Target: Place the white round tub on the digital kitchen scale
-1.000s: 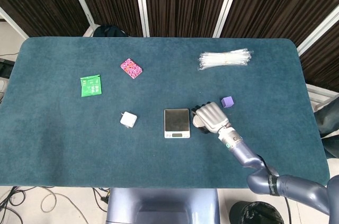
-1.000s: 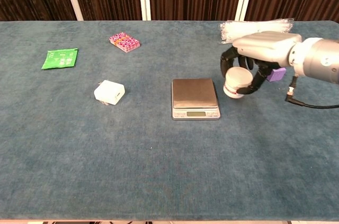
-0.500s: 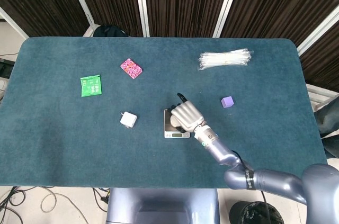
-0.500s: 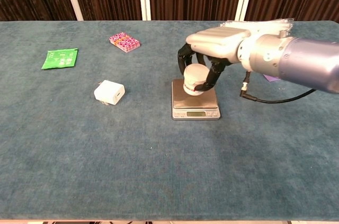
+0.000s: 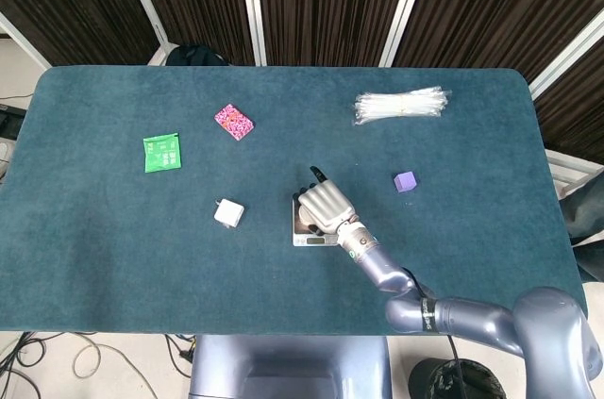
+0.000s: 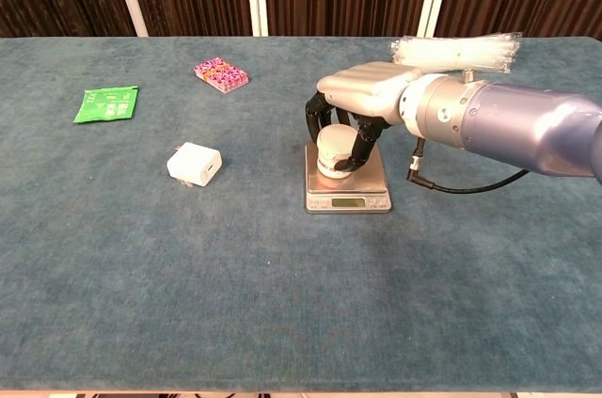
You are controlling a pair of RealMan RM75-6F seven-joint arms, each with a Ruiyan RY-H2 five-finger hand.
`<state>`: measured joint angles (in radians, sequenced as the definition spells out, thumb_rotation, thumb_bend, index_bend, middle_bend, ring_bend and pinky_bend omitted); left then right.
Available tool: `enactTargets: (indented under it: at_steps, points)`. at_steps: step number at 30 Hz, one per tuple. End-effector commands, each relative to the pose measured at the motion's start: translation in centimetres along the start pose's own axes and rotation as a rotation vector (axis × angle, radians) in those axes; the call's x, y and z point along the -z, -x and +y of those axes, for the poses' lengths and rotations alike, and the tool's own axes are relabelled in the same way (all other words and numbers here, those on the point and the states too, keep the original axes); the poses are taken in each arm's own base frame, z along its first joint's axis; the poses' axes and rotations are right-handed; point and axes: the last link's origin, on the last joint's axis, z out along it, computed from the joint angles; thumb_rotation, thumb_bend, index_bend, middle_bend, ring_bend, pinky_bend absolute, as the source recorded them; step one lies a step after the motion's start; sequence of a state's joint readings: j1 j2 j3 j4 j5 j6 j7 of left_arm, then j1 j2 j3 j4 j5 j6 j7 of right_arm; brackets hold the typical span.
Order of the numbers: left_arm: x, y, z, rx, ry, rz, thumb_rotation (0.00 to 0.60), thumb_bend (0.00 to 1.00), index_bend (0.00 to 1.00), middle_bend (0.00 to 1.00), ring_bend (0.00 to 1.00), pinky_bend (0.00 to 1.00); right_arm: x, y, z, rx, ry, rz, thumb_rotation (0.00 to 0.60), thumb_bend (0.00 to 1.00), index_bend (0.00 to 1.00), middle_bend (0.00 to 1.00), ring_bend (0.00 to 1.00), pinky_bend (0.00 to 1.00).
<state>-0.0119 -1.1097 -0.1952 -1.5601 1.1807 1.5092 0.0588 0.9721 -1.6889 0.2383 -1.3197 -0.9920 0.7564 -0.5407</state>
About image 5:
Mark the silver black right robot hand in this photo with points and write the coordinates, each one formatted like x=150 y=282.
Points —
x=325 y=205

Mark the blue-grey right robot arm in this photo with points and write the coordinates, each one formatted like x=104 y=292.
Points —
x=453 y=309

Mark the small digital scale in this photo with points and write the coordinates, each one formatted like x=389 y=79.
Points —
x=309 y=240

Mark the purple foam cube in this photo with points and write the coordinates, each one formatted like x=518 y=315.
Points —
x=406 y=181

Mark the white charger adapter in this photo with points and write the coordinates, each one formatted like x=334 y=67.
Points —
x=229 y=213

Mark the pink patterned small box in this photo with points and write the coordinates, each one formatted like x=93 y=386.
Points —
x=233 y=121

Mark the clear plastic straw bundle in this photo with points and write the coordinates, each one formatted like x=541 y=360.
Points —
x=401 y=104

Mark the blue table cloth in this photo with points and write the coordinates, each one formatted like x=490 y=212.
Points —
x=189 y=267

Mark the blue robot torso base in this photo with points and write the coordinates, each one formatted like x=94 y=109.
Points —
x=290 y=366

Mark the green sachet packet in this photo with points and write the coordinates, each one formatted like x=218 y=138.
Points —
x=162 y=152

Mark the black bag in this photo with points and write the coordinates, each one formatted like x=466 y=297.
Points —
x=193 y=55

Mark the black trash bin with bag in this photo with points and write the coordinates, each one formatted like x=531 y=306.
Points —
x=464 y=382

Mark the white metal rack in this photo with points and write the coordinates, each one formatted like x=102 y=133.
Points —
x=568 y=172

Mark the black device box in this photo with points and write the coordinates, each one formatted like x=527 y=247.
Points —
x=10 y=121

